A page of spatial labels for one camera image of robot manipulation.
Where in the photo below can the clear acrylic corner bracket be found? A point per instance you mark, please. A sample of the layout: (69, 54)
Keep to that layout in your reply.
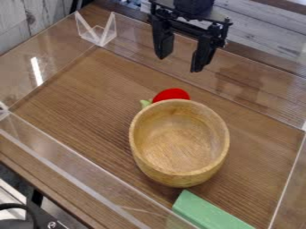
(98, 35)

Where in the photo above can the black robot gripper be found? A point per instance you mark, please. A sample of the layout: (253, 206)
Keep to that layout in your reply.
(195, 18)

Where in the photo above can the green rectangular block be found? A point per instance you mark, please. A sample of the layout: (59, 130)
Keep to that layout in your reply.
(203, 214)

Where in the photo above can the wooden bowl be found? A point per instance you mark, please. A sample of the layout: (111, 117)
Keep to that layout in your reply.
(179, 142)

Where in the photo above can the red plush strawberry toy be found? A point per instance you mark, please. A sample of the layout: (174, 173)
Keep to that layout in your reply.
(167, 94)

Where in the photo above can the black table leg bracket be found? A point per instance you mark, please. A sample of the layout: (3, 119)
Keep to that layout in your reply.
(45, 220)

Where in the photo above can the clear acrylic tray wall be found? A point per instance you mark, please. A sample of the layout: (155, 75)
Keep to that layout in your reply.
(103, 201)

